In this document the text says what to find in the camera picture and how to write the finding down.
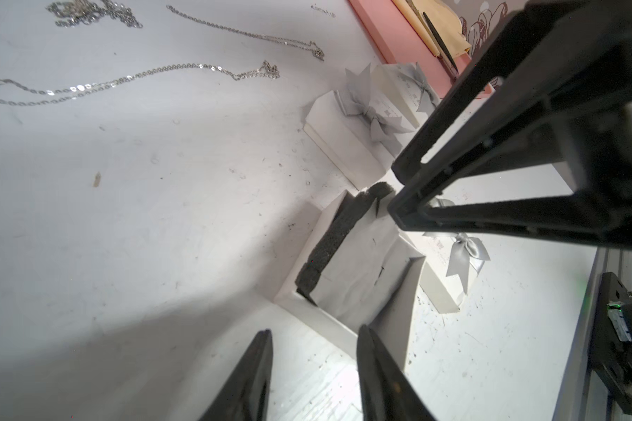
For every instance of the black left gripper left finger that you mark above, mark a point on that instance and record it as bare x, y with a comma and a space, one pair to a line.
245, 394

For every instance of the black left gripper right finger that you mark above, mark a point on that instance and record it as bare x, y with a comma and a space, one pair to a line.
386, 394

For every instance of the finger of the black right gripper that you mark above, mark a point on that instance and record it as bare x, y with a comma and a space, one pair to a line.
592, 216
550, 58

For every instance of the white jewelry box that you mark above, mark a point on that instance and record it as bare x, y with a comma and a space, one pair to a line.
359, 129
393, 325

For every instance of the white lift-off box lid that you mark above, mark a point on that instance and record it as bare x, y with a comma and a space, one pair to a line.
407, 87

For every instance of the beige folded cloth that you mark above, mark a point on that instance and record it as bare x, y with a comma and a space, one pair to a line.
445, 21

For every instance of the black spoon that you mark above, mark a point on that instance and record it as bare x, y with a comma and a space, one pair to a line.
445, 57

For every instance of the pink plastic tray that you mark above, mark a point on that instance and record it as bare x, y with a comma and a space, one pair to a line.
397, 41

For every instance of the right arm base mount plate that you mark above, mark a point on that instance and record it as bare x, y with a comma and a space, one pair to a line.
610, 353

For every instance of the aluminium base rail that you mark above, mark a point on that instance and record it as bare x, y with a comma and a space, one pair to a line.
583, 395

